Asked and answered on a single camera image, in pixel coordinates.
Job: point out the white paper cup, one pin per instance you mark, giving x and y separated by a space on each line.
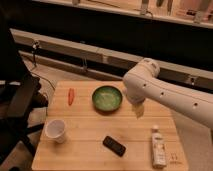
55 130

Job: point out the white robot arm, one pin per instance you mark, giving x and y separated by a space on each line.
141 82

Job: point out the green ceramic bowl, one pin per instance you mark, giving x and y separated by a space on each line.
107 98

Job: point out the black mobile phone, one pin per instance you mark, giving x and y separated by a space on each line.
114 146

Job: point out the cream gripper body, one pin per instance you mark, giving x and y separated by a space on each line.
138 110

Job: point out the white tube bottle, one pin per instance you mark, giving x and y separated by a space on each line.
158 148

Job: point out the black office chair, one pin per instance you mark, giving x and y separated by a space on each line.
19 95

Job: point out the red orange pepper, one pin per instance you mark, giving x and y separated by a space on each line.
70 96

